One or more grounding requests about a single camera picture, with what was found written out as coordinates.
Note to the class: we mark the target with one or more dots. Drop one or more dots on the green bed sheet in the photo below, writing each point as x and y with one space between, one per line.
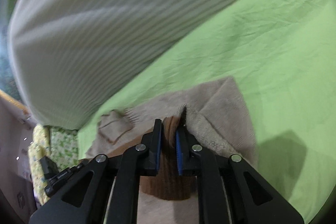
282 56

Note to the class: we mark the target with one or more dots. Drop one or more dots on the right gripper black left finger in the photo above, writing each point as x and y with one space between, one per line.
106 190

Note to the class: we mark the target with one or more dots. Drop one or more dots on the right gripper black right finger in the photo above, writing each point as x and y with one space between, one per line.
230 190

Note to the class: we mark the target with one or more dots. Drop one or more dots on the beige fleece garment brown trim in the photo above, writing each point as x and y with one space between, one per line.
215 113

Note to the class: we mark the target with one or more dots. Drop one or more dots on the white striped duvet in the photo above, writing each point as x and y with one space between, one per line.
70 56

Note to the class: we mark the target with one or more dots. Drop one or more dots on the yellow floral quilt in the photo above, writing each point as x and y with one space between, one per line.
39 148

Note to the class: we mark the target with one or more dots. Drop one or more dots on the green patterned pillow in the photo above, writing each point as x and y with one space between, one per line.
64 147

